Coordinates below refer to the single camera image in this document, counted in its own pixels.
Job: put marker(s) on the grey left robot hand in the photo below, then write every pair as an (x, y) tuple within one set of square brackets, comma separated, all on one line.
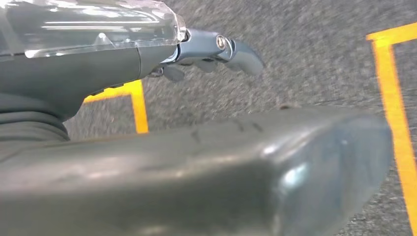
[(163, 179)]

